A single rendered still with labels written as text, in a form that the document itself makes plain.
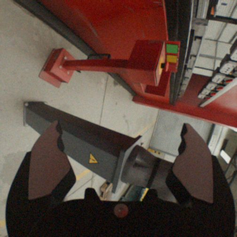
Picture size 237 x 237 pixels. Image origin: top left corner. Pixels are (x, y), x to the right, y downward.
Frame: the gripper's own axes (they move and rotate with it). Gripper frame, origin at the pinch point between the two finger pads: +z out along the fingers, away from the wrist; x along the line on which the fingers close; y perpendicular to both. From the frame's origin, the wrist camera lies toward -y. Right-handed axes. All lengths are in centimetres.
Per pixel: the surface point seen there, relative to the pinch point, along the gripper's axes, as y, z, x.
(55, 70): 2, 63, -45
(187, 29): -20, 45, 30
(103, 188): 231, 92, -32
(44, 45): -17, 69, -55
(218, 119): 81, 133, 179
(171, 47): -10.6, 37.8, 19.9
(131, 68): -1.3, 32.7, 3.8
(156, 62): -4.1, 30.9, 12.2
